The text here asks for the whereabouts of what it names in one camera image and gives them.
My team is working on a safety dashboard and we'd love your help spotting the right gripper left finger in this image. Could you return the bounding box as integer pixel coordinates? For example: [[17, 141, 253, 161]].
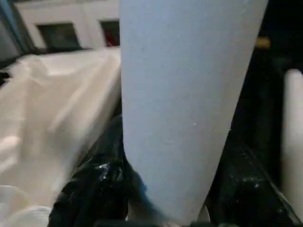
[[50, 115, 148, 227]]

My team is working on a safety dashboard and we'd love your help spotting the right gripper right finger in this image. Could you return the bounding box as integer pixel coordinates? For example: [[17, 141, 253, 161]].
[[205, 141, 302, 227]]

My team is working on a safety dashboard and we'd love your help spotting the white plastic table top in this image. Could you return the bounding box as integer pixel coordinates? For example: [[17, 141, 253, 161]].
[[0, 49, 124, 227]]

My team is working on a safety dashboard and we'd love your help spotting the small yellow label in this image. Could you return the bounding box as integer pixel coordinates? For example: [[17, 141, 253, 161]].
[[257, 37, 271, 48]]

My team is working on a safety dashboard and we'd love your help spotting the white glass-door cabinet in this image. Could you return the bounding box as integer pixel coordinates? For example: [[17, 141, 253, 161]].
[[13, 0, 122, 52]]

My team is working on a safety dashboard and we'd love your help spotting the grey curtain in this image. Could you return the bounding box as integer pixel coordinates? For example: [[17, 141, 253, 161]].
[[0, 0, 26, 61]]

